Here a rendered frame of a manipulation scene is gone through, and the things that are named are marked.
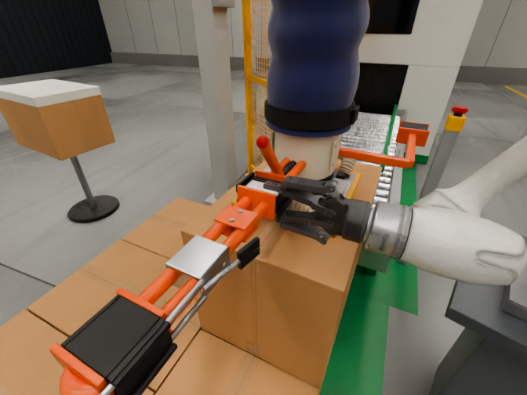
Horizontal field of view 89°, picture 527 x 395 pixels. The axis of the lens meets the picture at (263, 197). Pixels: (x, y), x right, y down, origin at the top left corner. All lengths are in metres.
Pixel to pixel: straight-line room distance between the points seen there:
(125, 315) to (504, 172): 0.63
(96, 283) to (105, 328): 0.91
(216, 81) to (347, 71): 1.53
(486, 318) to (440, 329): 0.94
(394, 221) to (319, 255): 0.21
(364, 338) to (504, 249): 1.24
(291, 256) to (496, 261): 0.34
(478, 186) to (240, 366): 0.75
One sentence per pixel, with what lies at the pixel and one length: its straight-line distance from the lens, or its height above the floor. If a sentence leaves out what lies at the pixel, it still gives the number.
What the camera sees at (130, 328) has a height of 1.11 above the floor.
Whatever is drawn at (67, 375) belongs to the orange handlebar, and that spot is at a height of 1.09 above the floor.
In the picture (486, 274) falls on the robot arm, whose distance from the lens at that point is 0.50.
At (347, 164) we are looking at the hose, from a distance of 0.88.
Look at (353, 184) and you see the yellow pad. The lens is 0.86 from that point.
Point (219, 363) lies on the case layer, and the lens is 0.93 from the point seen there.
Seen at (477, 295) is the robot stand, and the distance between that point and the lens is 0.98.
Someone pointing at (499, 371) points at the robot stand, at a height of 0.48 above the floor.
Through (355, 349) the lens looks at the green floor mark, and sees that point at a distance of 1.62.
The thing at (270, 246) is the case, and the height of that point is 0.95.
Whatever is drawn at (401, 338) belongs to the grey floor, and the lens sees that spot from 1.74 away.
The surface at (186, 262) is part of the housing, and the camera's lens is 0.40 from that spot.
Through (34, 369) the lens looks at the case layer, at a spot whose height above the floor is 0.54.
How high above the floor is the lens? 1.38
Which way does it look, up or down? 33 degrees down
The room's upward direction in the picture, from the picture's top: straight up
